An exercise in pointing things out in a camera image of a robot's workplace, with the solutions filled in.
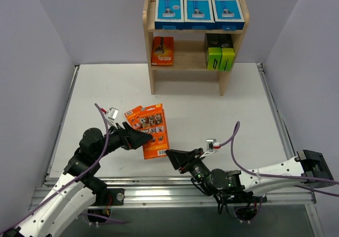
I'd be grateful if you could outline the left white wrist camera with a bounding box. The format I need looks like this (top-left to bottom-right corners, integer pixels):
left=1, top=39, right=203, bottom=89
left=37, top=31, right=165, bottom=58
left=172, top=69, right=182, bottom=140
left=104, top=107, right=119, bottom=127

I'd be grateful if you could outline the purple cable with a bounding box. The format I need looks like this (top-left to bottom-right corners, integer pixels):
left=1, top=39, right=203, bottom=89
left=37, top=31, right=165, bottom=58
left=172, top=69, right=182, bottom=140
left=214, top=121, right=339, bottom=197
left=1, top=103, right=110, bottom=235

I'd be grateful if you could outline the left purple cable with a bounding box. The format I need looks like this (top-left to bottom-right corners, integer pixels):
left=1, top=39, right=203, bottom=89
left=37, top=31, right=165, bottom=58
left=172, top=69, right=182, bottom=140
left=1, top=103, right=110, bottom=235

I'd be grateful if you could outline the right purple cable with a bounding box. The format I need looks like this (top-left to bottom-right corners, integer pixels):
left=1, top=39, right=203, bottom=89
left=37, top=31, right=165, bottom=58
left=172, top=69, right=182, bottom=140
left=214, top=121, right=339, bottom=197

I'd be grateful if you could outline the black green Gillette box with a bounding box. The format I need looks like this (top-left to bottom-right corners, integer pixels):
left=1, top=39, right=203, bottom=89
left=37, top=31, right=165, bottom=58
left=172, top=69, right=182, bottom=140
left=204, top=33, right=222, bottom=70
left=219, top=34, right=235, bottom=71

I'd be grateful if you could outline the orange razor pack top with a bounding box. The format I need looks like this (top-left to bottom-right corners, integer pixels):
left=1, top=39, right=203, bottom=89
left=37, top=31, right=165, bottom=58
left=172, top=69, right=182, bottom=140
left=151, top=37, right=174, bottom=66

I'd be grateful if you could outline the orange razor pack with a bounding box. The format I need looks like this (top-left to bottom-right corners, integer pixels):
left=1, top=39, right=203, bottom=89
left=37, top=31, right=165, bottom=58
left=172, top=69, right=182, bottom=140
left=139, top=104, right=170, bottom=160
left=151, top=37, right=174, bottom=66
left=124, top=105, right=145, bottom=131

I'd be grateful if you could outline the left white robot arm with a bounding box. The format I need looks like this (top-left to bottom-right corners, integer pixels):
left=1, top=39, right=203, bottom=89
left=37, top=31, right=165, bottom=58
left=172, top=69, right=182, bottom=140
left=1, top=122, right=152, bottom=236

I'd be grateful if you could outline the white Harry's razor blister pack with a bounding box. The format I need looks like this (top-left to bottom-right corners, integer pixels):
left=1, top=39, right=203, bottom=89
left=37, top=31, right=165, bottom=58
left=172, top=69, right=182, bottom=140
left=154, top=0, right=184, bottom=30

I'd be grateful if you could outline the orange razor pack front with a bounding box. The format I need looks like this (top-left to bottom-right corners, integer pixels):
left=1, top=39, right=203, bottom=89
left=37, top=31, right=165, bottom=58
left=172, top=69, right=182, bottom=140
left=139, top=104, right=170, bottom=160

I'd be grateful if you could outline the wooden three-tier shelf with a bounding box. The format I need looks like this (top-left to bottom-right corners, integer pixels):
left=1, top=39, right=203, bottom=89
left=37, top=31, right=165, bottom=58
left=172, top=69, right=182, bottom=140
left=142, top=0, right=249, bottom=96

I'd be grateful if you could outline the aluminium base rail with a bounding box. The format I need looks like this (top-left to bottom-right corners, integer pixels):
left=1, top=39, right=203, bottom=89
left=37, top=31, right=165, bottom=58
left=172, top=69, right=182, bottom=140
left=29, top=175, right=316, bottom=208

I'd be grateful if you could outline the blue Harry's razor box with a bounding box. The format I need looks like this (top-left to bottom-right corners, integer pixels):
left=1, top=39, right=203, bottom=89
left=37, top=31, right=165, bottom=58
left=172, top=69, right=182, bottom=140
left=211, top=0, right=245, bottom=31
left=184, top=0, right=215, bottom=30

